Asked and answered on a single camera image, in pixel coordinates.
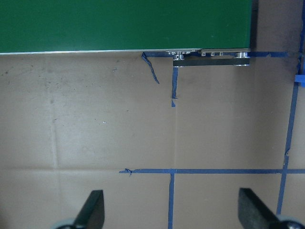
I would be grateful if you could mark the green conveyor belt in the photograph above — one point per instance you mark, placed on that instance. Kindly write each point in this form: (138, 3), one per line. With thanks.
(61, 26)

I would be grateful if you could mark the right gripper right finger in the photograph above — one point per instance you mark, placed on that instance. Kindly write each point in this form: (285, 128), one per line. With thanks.
(253, 213)

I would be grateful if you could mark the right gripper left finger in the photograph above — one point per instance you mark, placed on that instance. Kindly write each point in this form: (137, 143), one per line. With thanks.
(92, 213)

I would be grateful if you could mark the right blue plastic bin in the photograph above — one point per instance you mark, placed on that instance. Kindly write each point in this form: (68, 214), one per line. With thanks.
(300, 78)

